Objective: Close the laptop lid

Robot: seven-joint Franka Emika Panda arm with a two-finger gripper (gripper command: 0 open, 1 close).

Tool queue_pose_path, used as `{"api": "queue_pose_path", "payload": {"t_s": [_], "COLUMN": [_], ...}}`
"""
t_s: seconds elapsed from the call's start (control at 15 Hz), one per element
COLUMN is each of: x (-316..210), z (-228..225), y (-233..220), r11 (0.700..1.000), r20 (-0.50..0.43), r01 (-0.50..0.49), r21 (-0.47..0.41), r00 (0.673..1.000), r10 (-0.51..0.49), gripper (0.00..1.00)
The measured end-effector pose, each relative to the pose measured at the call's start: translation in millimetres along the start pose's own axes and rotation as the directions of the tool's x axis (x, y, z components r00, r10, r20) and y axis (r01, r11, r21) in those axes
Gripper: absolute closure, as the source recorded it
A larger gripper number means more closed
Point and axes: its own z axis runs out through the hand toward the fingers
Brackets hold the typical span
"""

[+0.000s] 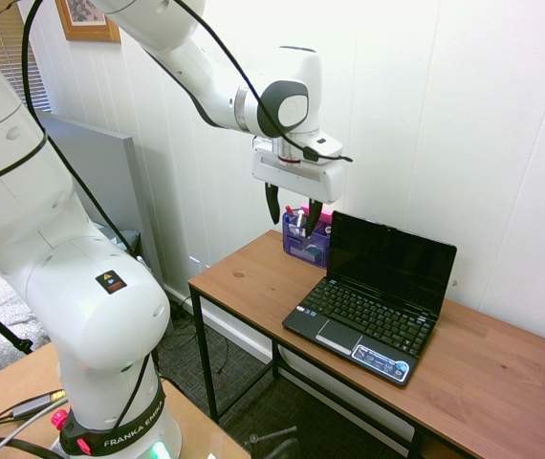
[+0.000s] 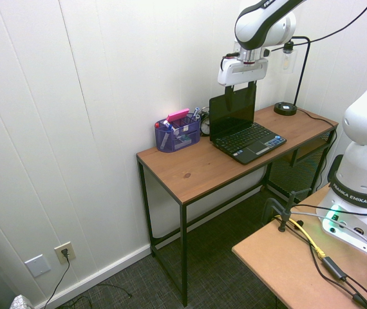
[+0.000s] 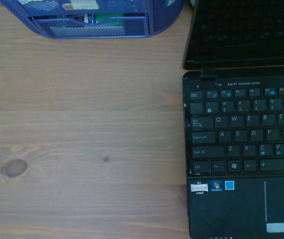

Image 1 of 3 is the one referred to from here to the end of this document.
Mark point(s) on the purple desk organizer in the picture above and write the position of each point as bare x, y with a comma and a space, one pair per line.
301, 251

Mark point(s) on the black screw clamp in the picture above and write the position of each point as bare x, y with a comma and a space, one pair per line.
272, 442

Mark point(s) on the black tripod stand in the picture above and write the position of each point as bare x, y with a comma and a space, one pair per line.
0, 327

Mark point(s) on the wooden window blinds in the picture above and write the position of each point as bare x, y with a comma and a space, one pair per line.
14, 62

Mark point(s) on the black netbook laptop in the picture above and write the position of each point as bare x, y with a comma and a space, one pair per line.
373, 311

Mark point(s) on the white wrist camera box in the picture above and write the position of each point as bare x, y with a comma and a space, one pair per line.
325, 146

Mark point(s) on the pink sticky note pad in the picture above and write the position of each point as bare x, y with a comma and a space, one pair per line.
326, 216

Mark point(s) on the wooden picture frame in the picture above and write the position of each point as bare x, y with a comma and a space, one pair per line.
88, 31

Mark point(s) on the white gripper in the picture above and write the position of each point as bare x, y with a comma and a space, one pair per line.
296, 179

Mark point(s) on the light wooden robot table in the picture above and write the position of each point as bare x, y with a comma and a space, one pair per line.
9, 378

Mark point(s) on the grey headboard panel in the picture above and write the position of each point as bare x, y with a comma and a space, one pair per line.
110, 181

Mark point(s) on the silver marker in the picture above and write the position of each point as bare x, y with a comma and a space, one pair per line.
298, 222

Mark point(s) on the teal cushion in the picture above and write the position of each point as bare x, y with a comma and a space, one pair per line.
131, 239

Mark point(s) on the red capped pen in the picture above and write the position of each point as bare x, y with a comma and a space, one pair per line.
289, 210

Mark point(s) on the white wall outlet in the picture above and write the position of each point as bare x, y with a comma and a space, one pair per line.
198, 265

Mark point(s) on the wooden desk black frame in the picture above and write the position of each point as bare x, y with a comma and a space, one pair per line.
468, 382

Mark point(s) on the red clamp knob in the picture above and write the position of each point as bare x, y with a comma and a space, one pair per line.
83, 446
59, 419

